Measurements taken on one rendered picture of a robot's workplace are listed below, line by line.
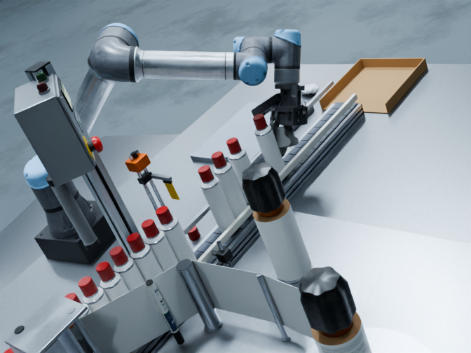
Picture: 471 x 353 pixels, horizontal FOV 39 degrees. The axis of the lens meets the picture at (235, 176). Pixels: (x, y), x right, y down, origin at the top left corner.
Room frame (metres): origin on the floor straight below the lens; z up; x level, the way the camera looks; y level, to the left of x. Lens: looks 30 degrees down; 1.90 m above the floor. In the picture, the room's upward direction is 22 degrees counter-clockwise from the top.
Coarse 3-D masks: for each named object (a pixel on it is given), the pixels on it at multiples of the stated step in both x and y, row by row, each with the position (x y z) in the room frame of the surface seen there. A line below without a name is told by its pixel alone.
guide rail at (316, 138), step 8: (352, 96) 1.90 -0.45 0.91; (344, 104) 1.87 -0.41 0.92; (352, 104) 1.88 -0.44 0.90; (336, 112) 1.84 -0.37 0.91; (344, 112) 1.85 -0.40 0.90; (328, 120) 1.81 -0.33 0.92; (336, 120) 1.82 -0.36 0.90; (328, 128) 1.78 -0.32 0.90; (320, 136) 1.75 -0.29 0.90; (312, 144) 1.72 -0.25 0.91; (304, 152) 1.70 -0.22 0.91; (296, 160) 1.67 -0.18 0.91; (288, 168) 1.64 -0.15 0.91; (280, 176) 1.61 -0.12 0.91; (248, 208) 1.51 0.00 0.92; (240, 216) 1.49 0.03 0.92; (248, 216) 1.50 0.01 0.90; (232, 224) 1.47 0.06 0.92; (240, 224) 1.48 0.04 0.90; (224, 232) 1.45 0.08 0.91; (232, 232) 1.46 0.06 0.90; (216, 240) 1.43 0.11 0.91; (224, 240) 1.43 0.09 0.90; (208, 248) 1.41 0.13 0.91; (216, 248) 1.41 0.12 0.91; (200, 256) 1.39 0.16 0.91; (208, 256) 1.39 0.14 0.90
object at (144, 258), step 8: (128, 240) 1.32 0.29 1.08; (136, 240) 1.31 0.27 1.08; (136, 248) 1.31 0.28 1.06; (144, 248) 1.32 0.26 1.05; (136, 256) 1.31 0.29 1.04; (144, 256) 1.30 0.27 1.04; (152, 256) 1.31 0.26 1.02; (136, 264) 1.31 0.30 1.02; (144, 264) 1.30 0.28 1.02; (152, 264) 1.31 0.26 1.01; (144, 272) 1.30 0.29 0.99; (152, 272) 1.30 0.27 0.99; (160, 272) 1.31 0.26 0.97; (144, 280) 1.31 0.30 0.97
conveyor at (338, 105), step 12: (336, 108) 1.93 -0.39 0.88; (324, 120) 1.88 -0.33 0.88; (312, 132) 1.84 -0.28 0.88; (300, 144) 1.79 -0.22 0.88; (288, 156) 1.75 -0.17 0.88; (288, 180) 1.63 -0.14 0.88; (252, 216) 1.52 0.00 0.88; (240, 228) 1.49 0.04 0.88; (228, 240) 1.46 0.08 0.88; (204, 252) 1.45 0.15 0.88
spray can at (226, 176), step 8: (216, 152) 1.57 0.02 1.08; (216, 160) 1.54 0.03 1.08; (224, 160) 1.54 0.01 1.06; (216, 168) 1.55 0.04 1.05; (224, 168) 1.54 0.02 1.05; (232, 168) 1.55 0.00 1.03; (216, 176) 1.55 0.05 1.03; (224, 176) 1.53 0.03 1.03; (232, 176) 1.53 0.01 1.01; (224, 184) 1.53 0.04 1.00; (232, 184) 1.53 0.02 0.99; (224, 192) 1.54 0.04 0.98; (232, 192) 1.53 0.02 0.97; (240, 192) 1.54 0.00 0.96; (232, 200) 1.53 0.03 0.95; (240, 200) 1.53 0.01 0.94; (232, 208) 1.53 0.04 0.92; (240, 208) 1.53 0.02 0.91
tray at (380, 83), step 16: (368, 64) 2.22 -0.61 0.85; (384, 64) 2.17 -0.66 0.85; (400, 64) 2.12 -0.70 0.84; (416, 64) 2.07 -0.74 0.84; (352, 80) 2.17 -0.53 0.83; (368, 80) 2.12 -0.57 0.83; (384, 80) 2.08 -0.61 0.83; (400, 80) 2.03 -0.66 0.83; (416, 80) 1.99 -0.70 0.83; (336, 96) 2.10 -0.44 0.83; (368, 96) 2.01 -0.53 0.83; (384, 96) 1.97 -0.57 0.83; (400, 96) 1.91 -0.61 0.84; (368, 112) 1.91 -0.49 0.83; (384, 112) 1.86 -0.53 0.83
